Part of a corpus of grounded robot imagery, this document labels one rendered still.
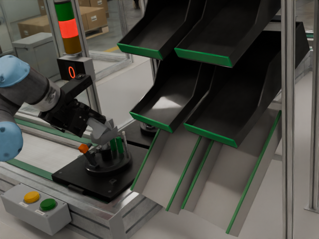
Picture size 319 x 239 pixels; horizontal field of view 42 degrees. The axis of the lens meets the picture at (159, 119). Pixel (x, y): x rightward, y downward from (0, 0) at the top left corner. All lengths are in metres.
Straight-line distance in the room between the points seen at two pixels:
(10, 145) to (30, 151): 0.72
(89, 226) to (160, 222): 0.19
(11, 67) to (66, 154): 0.59
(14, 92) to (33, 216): 0.36
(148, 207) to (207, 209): 0.25
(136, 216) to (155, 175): 0.15
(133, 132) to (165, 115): 0.48
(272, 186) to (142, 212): 0.39
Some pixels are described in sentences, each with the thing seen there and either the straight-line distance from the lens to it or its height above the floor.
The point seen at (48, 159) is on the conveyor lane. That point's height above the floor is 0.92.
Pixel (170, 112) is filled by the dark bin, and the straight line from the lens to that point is 0.92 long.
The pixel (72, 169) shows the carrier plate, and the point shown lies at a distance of 1.26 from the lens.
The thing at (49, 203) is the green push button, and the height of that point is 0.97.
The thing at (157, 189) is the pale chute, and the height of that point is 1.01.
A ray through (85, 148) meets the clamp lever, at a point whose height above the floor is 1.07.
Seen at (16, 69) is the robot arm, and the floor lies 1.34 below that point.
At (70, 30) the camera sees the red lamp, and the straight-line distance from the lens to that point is 1.30.
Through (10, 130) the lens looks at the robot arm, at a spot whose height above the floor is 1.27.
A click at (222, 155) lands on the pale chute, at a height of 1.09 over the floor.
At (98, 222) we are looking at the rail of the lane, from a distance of 1.09.
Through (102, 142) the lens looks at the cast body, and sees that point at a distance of 1.17.
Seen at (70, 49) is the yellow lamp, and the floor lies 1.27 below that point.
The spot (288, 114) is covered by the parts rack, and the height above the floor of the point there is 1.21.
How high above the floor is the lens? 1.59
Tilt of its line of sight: 25 degrees down
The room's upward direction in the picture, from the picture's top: 8 degrees counter-clockwise
